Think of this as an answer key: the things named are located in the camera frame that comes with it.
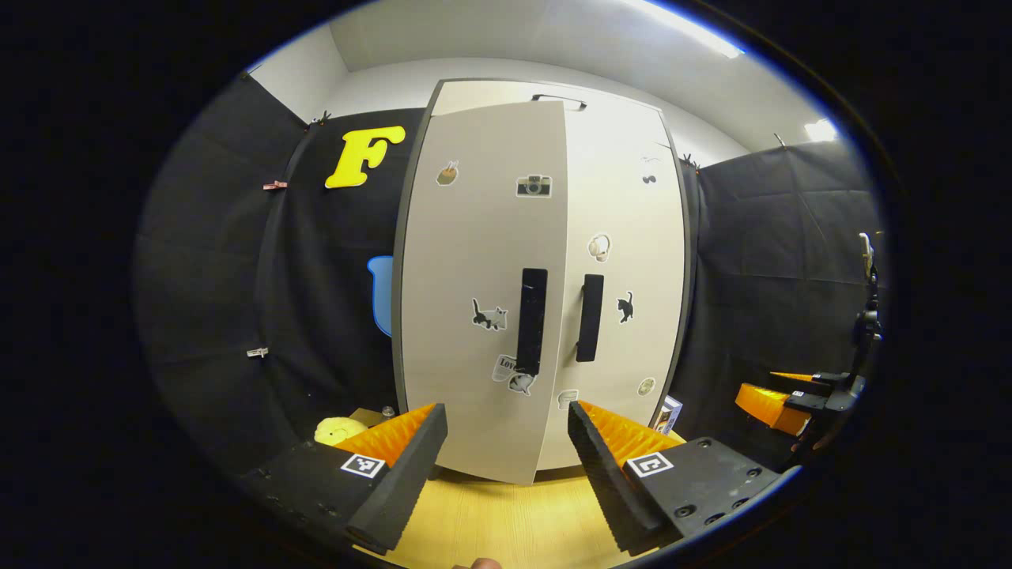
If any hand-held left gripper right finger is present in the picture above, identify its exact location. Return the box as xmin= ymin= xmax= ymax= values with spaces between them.
xmin=568 ymin=399 xmax=795 ymax=554

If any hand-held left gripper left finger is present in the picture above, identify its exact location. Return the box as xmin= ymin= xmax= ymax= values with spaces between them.
xmin=241 ymin=401 xmax=449 ymax=556

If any white cabinet door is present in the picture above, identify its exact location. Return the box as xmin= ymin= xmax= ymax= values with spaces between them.
xmin=534 ymin=111 xmax=687 ymax=471
xmin=393 ymin=100 xmax=570 ymax=485

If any white shoe cabinet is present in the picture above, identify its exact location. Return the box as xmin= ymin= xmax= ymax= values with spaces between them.
xmin=391 ymin=77 xmax=695 ymax=485

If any white cabinet drawer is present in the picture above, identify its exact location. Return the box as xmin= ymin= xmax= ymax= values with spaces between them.
xmin=431 ymin=79 xmax=666 ymax=121

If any yellow plush toy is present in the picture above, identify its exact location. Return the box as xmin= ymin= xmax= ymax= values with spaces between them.
xmin=314 ymin=416 xmax=368 ymax=446

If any small printed box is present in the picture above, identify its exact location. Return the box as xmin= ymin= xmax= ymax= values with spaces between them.
xmin=655 ymin=395 xmax=684 ymax=435

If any black backdrop cloth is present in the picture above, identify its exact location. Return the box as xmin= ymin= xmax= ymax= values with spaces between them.
xmin=134 ymin=73 xmax=885 ymax=475

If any black door handle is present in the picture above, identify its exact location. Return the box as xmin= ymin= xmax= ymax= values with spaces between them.
xmin=515 ymin=268 xmax=549 ymax=376
xmin=576 ymin=273 xmax=605 ymax=364

